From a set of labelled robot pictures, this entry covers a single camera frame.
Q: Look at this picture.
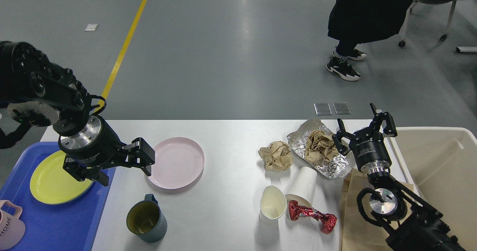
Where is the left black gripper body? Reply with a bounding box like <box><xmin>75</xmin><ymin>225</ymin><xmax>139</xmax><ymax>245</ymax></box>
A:
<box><xmin>58</xmin><ymin>115</ymin><xmax>124</xmax><ymax>167</ymax></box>

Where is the metal floor plate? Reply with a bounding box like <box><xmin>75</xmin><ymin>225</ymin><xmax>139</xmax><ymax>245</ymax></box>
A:
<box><xmin>332</xmin><ymin>102</ymin><xmax>351</xmax><ymax>115</ymax></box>
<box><xmin>313</xmin><ymin>103</ymin><xmax>333</xmax><ymax>115</ymax></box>

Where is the brown paper bag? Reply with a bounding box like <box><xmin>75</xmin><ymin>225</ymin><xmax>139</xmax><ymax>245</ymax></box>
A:
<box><xmin>338</xmin><ymin>168</ymin><xmax>391</xmax><ymax>251</ymax></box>

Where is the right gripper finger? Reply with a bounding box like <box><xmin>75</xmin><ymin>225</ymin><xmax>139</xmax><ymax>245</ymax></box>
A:
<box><xmin>369</xmin><ymin>103</ymin><xmax>398</xmax><ymax>138</ymax></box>
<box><xmin>332</xmin><ymin>118</ymin><xmax>353</xmax><ymax>156</ymax></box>

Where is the left metal floor plate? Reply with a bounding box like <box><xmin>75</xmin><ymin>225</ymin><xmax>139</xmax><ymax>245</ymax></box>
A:
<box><xmin>313</xmin><ymin>103</ymin><xmax>333</xmax><ymax>115</ymax></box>

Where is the yellow plate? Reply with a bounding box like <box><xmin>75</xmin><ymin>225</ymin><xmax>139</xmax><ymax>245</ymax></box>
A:
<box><xmin>29</xmin><ymin>150</ymin><xmax>93</xmax><ymax>205</ymax></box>

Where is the right metal floor plate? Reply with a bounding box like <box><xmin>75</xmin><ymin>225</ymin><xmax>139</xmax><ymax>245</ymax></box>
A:
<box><xmin>332</xmin><ymin>102</ymin><xmax>351</xmax><ymax>115</ymax></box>

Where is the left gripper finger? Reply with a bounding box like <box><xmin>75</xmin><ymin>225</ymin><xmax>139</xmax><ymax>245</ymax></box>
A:
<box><xmin>116</xmin><ymin>137</ymin><xmax>155</xmax><ymax>176</ymax></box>
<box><xmin>63</xmin><ymin>158</ymin><xmax>109</xmax><ymax>187</ymax></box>

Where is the beige plastic bin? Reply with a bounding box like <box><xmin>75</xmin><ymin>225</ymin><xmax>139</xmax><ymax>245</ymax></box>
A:
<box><xmin>391</xmin><ymin>127</ymin><xmax>477</xmax><ymax>251</ymax></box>

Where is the white paper on floor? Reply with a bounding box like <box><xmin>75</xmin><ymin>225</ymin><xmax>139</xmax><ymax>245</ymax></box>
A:
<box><xmin>85</xmin><ymin>23</ymin><xmax>99</xmax><ymax>31</ymax></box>

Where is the blue plastic tray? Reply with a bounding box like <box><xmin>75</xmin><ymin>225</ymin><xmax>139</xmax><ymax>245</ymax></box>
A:
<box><xmin>0</xmin><ymin>142</ymin><xmax>109</xmax><ymax>251</ymax></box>

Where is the white bar on floor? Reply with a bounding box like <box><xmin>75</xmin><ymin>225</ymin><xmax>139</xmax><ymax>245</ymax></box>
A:
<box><xmin>455</xmin><ymin>46</ymin><xmax>477</xmax><ymax>54</ymax></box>

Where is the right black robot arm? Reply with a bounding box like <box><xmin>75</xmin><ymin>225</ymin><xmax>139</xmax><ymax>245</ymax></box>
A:
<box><xmin>332</xmin><ymin>103</ymin><xmax>463</xmax><ymax>251</ymax></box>

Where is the person in black coat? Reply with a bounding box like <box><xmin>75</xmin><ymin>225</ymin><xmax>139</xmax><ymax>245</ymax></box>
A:
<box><xmin>326</xmin><ymin>0</ymin><xmax>414</xmax><ymax>81</ymax></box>

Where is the crumpled brown paper on foil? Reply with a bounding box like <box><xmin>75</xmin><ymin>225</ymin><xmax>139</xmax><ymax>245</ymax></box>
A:
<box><xmin>305</xmin><ymin>130</ymin><xmax>339</xmax><ymax>165</ymax></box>

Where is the red foil wrapper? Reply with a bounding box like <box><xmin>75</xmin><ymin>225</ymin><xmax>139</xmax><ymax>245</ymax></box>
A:
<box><xmin>288</xmin><ymin>200</ymin><xmax>337</xmax><ymax>234</ymax></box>

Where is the pink plate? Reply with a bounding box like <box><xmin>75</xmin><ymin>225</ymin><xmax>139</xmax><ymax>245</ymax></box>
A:
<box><xmin>148</xmin><ymin>137</ymin><xmax>205</xmax><ymax>190</ymax></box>

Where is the lying white paper cup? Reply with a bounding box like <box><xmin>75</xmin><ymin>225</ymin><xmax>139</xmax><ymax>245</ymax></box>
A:
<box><xmin>285</xmin><ymin>167</ymin><xmax>317</xmax><ymax>207</ymax></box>

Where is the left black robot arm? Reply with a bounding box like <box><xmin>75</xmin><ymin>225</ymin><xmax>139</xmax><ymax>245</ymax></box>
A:
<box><xmin>1</xmin><ymin>41</ymin><xmax>155</xmax><ymax>186</ymax></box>

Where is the crumpled brown paper ball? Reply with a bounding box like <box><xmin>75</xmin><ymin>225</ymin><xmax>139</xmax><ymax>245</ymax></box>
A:
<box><xmin>258</xmin><ymin>141</ymin><xmax>293</xmax><ymax>171</ymax></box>

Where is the upright white paper cup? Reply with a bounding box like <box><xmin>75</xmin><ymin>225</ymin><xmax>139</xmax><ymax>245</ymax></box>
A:
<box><xmin>259</xmin><ymin>185</ymin><xmax>287</xmax><ymax>224</ymax></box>

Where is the dark teal mug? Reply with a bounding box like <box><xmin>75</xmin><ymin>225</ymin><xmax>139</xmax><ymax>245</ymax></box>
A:
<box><xmin>126</xmin><ymin>194</ymin><xmax>168</xmax><ymax>243</ymax></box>

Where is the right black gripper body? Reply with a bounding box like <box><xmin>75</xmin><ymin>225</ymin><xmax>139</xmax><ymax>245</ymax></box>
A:
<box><xmin>349</xmin><ymin>128</ymin><xmax>392</xmax><ymax>173</ymax></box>

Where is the pink mug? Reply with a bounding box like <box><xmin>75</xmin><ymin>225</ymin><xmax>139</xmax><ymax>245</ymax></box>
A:
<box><xmin>0</xmin><ymin>200</ymin><xmax>26</xmax><ymax>251</ymax></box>

